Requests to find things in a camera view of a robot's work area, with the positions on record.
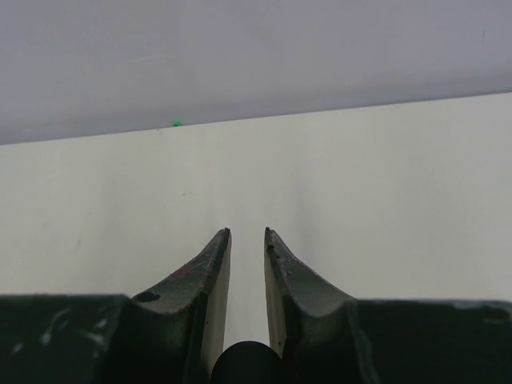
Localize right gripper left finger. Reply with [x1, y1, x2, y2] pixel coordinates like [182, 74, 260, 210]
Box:
[130, 228, 231, 383]

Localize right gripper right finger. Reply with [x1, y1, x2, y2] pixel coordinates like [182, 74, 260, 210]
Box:
[264, 227, 358, 383]

